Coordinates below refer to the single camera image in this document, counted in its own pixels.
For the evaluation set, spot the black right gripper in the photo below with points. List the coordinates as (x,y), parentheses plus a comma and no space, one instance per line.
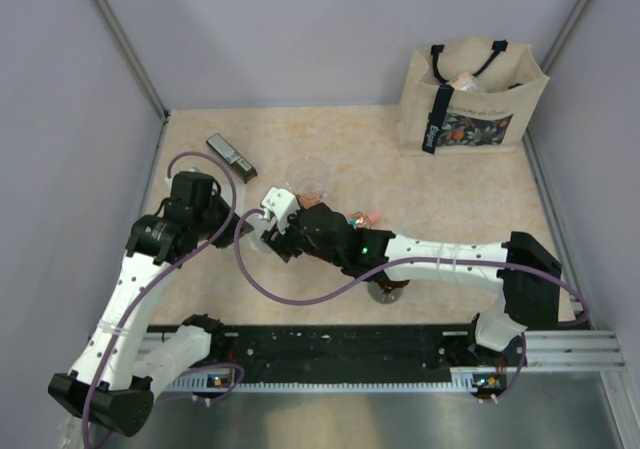
(281,243)

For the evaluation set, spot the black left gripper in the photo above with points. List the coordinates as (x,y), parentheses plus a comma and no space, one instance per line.
(228,236)

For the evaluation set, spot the clear glass dripper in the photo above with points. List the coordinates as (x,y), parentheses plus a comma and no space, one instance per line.
(308,176)

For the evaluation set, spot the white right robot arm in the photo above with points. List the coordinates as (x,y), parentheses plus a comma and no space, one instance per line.
(521,273)

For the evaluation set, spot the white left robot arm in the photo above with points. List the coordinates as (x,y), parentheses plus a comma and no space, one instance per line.
(110,384)

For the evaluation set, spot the amber glass coffee dripper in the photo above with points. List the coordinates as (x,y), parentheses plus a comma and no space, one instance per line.
(386,292)

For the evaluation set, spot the orange liquid glass carafe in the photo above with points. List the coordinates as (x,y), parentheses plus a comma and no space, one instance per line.
(310,199)

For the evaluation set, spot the black rectangular box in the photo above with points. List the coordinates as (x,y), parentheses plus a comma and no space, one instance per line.
(238,164)

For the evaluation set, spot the baby oil bottle pink cap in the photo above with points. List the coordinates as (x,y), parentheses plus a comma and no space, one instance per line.
(364,220)

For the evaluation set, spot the beige canvas tote bag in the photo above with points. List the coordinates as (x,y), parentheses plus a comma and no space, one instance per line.
(436,120)

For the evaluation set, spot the pink item in bag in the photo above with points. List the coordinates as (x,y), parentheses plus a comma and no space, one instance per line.
(466,81)

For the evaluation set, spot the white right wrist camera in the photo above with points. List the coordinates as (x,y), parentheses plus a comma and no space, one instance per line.
(279,204)

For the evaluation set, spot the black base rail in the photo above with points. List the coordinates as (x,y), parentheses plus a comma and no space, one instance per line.
(351,354)

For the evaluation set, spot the aluminium front rail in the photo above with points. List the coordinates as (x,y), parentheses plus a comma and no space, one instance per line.
(564,351)

